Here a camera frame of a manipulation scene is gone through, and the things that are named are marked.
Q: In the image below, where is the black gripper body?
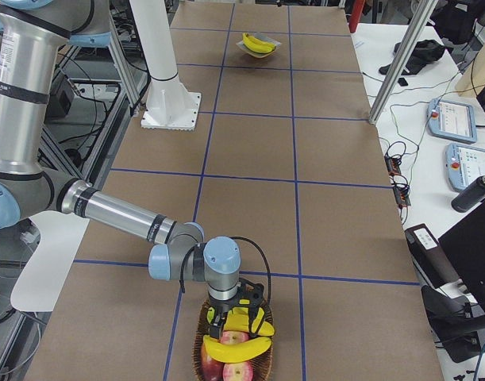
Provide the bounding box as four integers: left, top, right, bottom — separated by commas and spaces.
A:
206, 297, 241, 328

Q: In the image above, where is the yellow banana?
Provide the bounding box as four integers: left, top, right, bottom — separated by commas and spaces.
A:
248, 35, 276, 52
224, 307, 275, 337
203, 335, 272, 364
242, 33, 276, 54

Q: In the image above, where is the woven wicker basket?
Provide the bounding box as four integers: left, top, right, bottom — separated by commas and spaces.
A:
192, 300, 273, 381

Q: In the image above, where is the grey square plate orange rim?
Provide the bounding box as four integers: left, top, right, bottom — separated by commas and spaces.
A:
236, 33, 282, 59

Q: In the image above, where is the red apple upper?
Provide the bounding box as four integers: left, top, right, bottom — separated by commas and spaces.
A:
220, 330, 249, 345

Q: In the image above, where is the red apple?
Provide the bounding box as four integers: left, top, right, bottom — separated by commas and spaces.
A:
220, 330, 249, 345
222, 361, 253, 381

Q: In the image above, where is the dark red mango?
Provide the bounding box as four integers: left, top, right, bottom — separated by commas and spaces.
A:
200, 344, 224, 381

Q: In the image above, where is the red apple lower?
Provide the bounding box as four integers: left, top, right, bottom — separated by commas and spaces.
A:
222, 361, 253, 381

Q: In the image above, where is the black box white label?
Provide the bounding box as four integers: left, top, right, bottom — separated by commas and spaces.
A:
405, 224, 460, 288

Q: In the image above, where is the orange circuit board strip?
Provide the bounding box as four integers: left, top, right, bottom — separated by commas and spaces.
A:
384, 155, 411, 209

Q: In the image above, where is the black monitor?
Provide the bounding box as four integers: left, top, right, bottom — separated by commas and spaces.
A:
439, 201, 485, 311

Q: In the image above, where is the lower blue teach pendant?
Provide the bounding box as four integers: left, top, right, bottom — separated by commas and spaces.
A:
445, 143, 485, 192

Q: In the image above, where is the blue teach pendant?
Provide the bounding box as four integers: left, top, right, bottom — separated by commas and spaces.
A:
445, 143, 485, 192
427, 98, 477, 144

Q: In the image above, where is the black water bottle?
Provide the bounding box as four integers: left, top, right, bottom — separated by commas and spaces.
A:
451, 175, 485, 213

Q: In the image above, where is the small black box device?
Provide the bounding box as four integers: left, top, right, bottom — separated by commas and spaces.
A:
398, 78, 409, 87

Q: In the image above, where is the upper blue teach pendant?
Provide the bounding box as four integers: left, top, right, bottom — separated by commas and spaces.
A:
427, 98, 477, 144

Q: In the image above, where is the black jacket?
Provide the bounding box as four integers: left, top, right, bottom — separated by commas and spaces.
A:
401, 40, 446, 76

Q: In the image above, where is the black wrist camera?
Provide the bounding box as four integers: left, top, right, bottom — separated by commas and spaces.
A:
237, 278, 264, 337

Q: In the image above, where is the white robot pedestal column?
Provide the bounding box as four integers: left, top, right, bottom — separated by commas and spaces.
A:
132, 1, 202, 131

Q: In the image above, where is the aluminium frame post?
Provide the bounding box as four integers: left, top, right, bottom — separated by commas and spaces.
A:
368, 0, 438, 125

